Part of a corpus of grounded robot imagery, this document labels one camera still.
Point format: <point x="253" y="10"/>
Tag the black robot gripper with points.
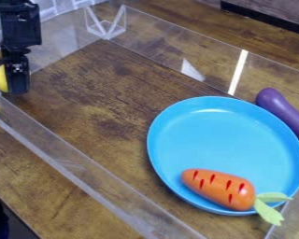
<point x="22" y="33"/>

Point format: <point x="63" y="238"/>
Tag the yellow toy lemon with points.
<point x="4" y="85"/>

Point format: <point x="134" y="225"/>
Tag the blue plastic tray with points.
<point x="226" y="135"/>

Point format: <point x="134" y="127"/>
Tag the white patterned curtain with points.
<point x="52" y="8"/>

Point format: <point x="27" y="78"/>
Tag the purple toy eggplant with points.
<point x="273" y="101"/>

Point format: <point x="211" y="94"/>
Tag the orange toy carrot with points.
<point x="234" y="192"/>

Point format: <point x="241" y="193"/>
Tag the dark wooden furniture piece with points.
<point x="280" y="13"/>

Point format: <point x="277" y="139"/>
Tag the clear acrylic left wall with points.
<point x="64" y="36"/>

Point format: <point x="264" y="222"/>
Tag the clear acrylic wall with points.
<point x="64" y="36"/>
<point x="229" y="68"/>
<point x="130" y="205"/>

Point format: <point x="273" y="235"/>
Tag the clear acrylic back wall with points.
<point x="229" y="68"/>

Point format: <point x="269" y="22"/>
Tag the clear acrylic front wall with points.
<point x="130" y="205"/>

